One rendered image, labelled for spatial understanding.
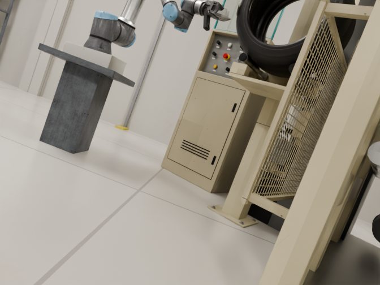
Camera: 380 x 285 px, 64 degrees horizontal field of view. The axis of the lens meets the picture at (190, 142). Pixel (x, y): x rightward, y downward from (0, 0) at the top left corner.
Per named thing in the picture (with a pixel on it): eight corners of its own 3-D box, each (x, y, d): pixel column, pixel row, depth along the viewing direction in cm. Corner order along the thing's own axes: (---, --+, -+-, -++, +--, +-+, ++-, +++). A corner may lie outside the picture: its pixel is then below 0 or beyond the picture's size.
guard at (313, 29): (299, 196, 174) (348, 81, 169) (303, 197, 173) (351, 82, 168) (239, 202, 99) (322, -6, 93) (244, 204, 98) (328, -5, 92)
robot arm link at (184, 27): (168, 25, 195) (176, 6, 192) (177, 31, 205) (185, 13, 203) (180, 29, 191) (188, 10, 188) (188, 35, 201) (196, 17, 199)
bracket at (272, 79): (254, 83, 196) (259, 69, 195) (315, 99, 174) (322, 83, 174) (251, 81, 193) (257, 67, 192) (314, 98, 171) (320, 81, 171)
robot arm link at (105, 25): (84, 32, 203) (91, 6, 201) (102, 40, 218) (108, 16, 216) (100, 36, 196) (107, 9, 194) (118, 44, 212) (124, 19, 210)
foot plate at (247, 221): (224, 205, 216) (225, 202, 216) (258, 223, 202) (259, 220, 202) (206, 207, 194) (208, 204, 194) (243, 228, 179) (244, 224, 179)
